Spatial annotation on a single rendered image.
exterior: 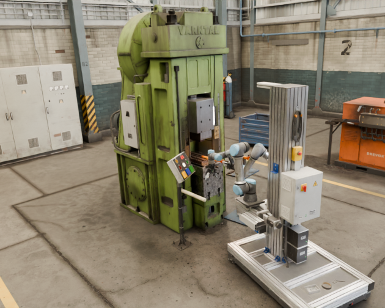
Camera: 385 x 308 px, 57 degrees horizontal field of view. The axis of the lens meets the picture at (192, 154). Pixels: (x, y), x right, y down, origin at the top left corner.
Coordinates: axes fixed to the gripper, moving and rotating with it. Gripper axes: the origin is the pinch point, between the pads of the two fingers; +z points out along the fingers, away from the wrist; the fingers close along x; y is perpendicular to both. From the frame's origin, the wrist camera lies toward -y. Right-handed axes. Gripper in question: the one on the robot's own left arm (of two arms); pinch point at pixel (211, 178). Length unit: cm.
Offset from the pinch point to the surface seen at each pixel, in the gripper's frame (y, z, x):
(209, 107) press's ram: -53, -73, 30
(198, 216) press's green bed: -55, 75, 9
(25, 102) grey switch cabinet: -543, -38, -170
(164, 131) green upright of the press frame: -82, -44, -22
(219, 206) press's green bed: -51, 68, 41
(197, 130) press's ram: -47, -47, 9
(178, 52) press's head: -51, -142, -10
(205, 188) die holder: -42, 31, 14
